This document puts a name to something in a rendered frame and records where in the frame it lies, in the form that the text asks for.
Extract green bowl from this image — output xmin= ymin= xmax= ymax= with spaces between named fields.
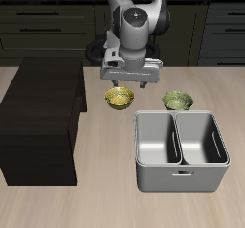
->
xmin=161 ymin=90 xmax=195 ymax=112

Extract white two-bin basket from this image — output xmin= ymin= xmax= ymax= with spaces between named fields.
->
xmin=133 ymin=109 xmax=232 ymax=194

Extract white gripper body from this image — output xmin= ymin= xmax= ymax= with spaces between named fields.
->
xmin=100 ymin=56 xmax=164 ymax=83

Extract yellow bowl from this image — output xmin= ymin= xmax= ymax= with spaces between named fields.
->
xmin=104 ymin=86 xmax=136 ymax=111

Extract dark wooden cabinet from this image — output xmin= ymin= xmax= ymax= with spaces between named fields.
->
xmin=0 ymin=57 xmax=88 ymax=187

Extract dark kitchen cupboards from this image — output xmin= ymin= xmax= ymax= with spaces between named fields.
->
xmin=0 ymin=0 xmax=245 ymax=68

